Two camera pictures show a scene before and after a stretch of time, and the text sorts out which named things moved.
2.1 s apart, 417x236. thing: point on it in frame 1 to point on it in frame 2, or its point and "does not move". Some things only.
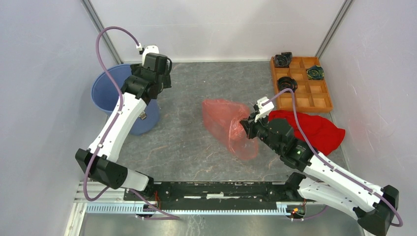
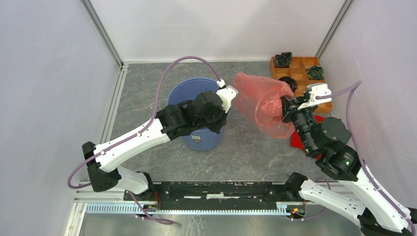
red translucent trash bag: (223, 117) to (259, 99)
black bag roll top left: (283, 60) does not move
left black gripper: (165, 78) to (217, 128)
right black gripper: (250, 124) to (290, 104)
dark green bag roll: (316, 72) does not move
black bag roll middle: (287, 82) does not move
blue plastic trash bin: (106, 95) to (198, 139)
